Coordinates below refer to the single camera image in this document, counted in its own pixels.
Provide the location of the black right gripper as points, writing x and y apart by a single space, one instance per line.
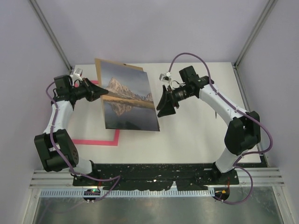
166 104

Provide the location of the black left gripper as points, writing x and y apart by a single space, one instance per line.
93 91

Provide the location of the mountain landscape photo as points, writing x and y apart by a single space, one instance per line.
129 104

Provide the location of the pink picture frame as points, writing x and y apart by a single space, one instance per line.
87 125

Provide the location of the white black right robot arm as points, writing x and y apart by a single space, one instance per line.
243 131

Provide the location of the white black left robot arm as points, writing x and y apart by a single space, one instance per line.
55 148

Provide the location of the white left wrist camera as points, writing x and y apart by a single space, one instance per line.
77 74

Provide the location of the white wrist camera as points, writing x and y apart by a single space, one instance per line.
77 74
167 80

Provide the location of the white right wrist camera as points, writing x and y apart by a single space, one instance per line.
167 80

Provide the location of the left aluminium corner post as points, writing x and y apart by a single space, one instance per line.
45 24

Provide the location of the aluminium corner post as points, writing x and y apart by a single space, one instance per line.
45 24
270 4

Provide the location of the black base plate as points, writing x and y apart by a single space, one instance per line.
156 177

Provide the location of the aluminium front rail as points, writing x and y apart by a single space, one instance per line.
262 177

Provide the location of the white slotted cable duct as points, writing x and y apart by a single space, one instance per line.
173 192

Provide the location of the right aluminium corner post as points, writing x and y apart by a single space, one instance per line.
270 4

